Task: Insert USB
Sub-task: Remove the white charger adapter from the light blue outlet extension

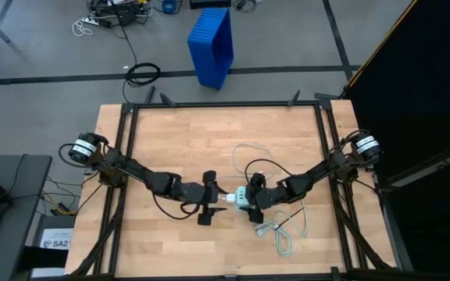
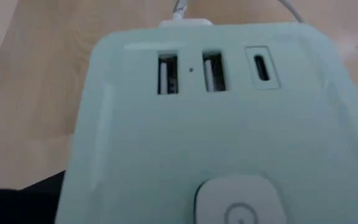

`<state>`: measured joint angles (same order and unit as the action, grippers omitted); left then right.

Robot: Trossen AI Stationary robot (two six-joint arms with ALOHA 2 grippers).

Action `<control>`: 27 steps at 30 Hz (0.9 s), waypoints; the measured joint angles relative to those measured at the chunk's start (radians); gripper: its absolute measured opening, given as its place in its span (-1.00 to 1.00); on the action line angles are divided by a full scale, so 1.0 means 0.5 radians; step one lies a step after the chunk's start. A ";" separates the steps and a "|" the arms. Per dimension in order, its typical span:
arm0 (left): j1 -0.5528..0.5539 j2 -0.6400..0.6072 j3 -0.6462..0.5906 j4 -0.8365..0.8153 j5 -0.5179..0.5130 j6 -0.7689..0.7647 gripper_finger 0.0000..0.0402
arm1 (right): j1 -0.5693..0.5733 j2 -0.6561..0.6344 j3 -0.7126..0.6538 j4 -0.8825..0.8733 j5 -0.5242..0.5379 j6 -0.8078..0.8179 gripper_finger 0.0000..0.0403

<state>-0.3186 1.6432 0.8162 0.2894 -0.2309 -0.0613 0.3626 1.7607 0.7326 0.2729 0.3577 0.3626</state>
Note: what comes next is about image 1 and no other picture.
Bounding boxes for black coiled floor cable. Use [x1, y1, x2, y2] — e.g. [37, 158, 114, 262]
[121, 62, 163, 105]

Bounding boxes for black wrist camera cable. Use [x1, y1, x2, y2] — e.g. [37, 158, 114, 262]
[244, 157, 293, 185]
[152, 190, 202, 221]

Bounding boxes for black table frame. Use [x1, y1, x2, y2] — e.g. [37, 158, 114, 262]
[67, 87, 405, 281]

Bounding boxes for white power cord with plug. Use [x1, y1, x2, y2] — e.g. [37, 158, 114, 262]
[253, 197, 311, 259]

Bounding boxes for black cable tie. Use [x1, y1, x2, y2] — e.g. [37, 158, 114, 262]
[275, 207, 307, 231]

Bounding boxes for white floor power strip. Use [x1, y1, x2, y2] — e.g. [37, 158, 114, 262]
[71, 14, 113, 38]

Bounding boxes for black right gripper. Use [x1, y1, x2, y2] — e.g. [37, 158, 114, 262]
[241, 172, 293, 225]

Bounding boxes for pale green power strip cube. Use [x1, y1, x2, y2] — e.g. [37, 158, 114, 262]
[234, 185, 251, 211]

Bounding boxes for black partition with yellow edge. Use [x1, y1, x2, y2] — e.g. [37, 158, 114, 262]
[343, 0, 450, 276]

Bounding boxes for white printed sign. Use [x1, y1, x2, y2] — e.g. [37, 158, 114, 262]
[38, 227, 74, 251]

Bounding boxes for black desk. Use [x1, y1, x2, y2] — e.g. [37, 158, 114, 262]
[0, 154, 53, 281]

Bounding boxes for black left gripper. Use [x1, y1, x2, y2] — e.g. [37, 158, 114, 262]
[185, 170, 230, 227]

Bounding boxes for white USB cable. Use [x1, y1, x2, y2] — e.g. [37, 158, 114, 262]
[230, 141, 277, 181]

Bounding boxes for yellow floor cables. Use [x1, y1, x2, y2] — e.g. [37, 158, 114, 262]
[40, 190, 78, 218]

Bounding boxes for blue plastic crate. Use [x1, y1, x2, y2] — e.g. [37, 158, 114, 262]
[187, 6, 235, 91]

